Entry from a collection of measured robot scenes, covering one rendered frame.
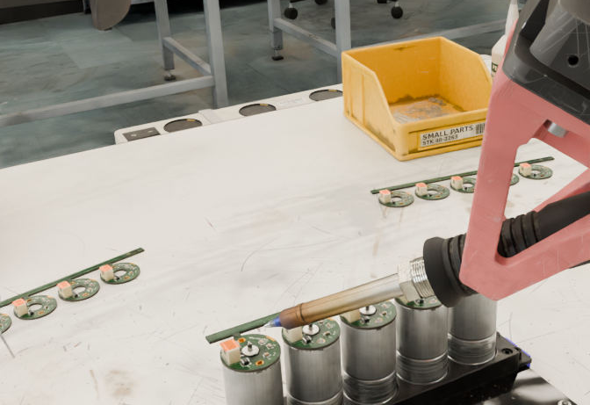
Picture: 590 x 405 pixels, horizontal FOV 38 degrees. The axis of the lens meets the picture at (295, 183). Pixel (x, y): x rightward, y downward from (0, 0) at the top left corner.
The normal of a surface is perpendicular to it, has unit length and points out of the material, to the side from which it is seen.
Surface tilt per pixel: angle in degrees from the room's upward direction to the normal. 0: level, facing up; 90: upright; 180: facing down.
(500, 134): 108
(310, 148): 0
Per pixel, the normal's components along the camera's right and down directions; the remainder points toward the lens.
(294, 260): -0.06, -0.91
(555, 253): -0.39, 0.57
